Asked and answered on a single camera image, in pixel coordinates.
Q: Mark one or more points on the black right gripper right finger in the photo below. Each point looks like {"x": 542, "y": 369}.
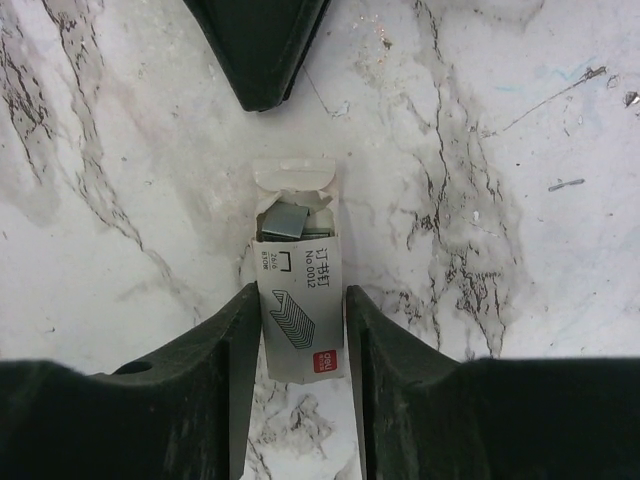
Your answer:
{"x": 423, "y": 415}

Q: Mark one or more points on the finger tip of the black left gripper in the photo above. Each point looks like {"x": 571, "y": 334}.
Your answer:
{"x": 260, "y": 45}

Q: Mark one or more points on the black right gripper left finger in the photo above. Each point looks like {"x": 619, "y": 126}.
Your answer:
{"x": 179, "y": 412}

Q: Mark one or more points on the white staple box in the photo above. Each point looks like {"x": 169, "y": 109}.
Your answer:
{"x": 298, "y": 262}

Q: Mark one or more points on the loose staple strip on table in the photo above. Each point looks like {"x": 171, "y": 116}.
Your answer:
{"x": 562, "y": 185}

